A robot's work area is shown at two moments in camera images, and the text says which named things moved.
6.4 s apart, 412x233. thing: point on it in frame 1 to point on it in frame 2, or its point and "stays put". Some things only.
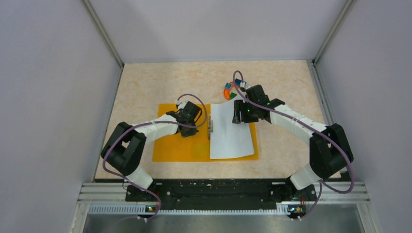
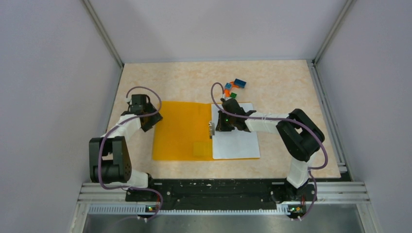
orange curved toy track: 227,92 stays put
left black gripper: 190,133 to 155,118
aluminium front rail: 345,191 stays put
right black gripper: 239,106 to 221,126
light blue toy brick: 228,86 stays put
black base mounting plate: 220,194 stays put
